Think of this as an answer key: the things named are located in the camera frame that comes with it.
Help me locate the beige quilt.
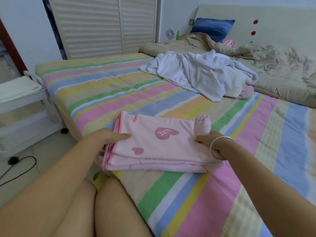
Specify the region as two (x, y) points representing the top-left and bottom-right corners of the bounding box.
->
(138, 33), (316, 108)

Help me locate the white headboard with red dots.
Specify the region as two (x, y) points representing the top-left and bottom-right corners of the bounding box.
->
(194, 4), (316, 52)

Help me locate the person's right hand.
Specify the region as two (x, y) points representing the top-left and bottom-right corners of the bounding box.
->
(195, 131), (234, 161)

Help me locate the blue pillow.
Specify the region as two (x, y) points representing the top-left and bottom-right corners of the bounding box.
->
(191, 17), (236, 43)

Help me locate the person's left forearm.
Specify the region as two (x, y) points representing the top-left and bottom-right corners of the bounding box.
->
(0, 138), (107, 237)

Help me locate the silver bracelet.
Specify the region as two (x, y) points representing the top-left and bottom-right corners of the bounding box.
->
(210, 136), (234, 161)

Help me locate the white plastic shelf cart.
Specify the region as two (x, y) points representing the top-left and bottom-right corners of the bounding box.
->
(0, 70), (66, 157)

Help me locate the person's right forearm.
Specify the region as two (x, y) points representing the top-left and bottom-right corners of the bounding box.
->
(220, 140), (316, 237)

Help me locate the cream fleece blanket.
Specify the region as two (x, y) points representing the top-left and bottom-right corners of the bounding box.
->
(232, 71), (253, 97)

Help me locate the black floor cable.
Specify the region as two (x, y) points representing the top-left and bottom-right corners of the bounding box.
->
(0, 155), (38, 188)

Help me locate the person's left hand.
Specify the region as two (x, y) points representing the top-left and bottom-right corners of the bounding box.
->
(86, 128), (132, 156)

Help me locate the striped pastel bed sheet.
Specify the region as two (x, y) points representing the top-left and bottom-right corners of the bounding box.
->
(35, 53), (316, 237)

